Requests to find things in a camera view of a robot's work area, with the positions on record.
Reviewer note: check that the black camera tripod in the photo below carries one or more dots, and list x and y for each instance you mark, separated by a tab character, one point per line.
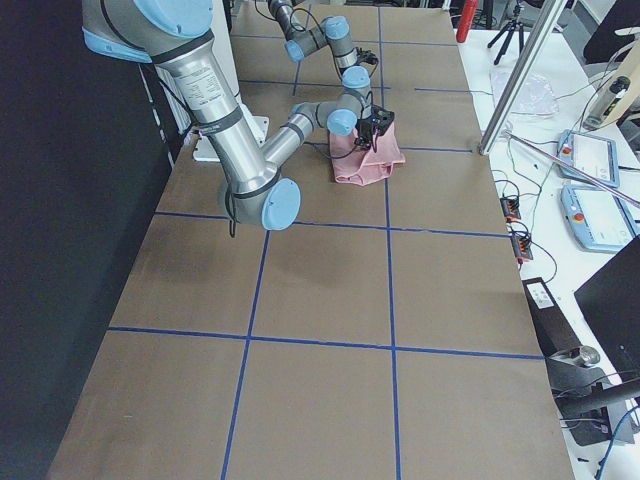
513	27

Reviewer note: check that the aluminium frame post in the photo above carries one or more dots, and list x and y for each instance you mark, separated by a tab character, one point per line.
533	47

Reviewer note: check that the white mounting plate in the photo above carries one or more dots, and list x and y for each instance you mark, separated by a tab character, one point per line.
252	129

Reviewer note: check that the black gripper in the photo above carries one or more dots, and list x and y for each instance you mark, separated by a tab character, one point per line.
364	131
369	56

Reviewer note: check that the red fire extinguisher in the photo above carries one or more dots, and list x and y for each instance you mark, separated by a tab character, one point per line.
466	20

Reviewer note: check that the blue teach pendant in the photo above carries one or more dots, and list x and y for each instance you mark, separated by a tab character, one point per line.
599	221
593	155

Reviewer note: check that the pink Snoopy t-shirt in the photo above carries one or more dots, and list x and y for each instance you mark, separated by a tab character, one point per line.
364	166

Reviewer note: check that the black monitor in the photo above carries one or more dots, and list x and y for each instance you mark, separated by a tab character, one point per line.
609	302

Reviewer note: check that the clear plastic bag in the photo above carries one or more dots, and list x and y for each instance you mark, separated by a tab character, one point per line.
536	96

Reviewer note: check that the black box with label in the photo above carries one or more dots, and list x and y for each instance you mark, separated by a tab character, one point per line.
553	331

